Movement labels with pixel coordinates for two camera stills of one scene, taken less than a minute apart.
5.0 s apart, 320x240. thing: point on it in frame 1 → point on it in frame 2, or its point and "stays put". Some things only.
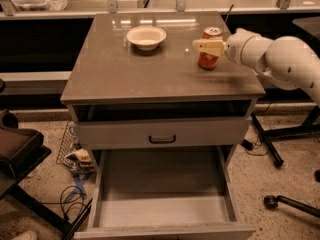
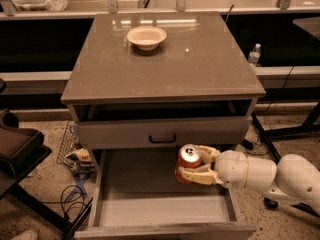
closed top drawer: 163,131 stays put
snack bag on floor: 82,156 stays put
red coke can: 208,61 → 189,156
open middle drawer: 182,193 stays put
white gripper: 236,46 → 231,169
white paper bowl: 146,37 stays put
